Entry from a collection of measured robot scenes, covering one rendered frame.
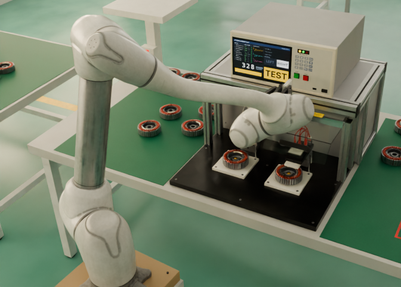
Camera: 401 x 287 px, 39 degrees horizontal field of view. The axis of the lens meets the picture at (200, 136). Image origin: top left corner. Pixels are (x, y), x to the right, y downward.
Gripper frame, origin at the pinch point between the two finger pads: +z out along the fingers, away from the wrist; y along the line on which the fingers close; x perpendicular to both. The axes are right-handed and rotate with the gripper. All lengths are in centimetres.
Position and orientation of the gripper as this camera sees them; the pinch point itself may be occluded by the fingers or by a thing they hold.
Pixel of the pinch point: (287, 86)
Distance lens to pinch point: 215.4
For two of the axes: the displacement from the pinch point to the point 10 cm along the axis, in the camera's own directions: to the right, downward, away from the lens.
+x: -0.4, -8.4, -5.4
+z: 5.0, -4.9, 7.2
